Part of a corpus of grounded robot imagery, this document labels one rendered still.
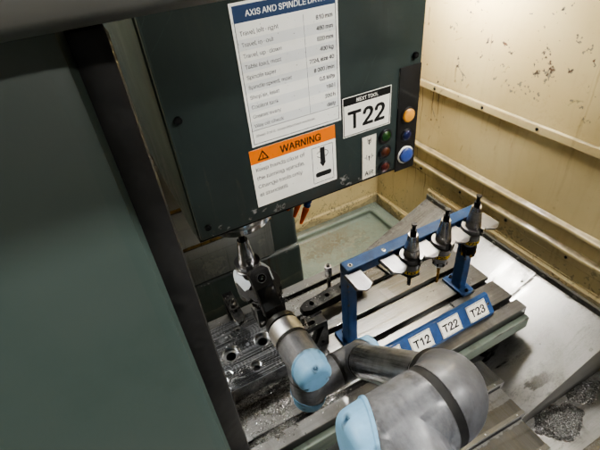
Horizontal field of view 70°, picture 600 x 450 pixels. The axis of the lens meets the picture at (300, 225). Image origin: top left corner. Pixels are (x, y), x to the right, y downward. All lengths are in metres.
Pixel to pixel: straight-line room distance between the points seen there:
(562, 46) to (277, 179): 0.99
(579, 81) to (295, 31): 0.98
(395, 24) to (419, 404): 0.55
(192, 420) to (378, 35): 0.64
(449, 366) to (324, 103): 0.43
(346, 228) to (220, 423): 2.13
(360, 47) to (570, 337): 1.24
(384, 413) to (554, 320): 1.18
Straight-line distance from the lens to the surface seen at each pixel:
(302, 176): 0.73
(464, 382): 0.63
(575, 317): 1.70
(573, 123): 1.49
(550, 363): 1.64
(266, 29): 0.63
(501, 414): 1.54
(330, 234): 2.25
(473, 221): 1.27
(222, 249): 1.58
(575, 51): 1.45
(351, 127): 0.75
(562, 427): 1.65
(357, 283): 1.10
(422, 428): 0.59
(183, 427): 0.17
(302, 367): 0.87
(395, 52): 0.76
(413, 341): 1.34
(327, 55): 0.68
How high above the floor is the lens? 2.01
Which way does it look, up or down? 38 degrees down
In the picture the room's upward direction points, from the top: 6 degrees counter-clockwise
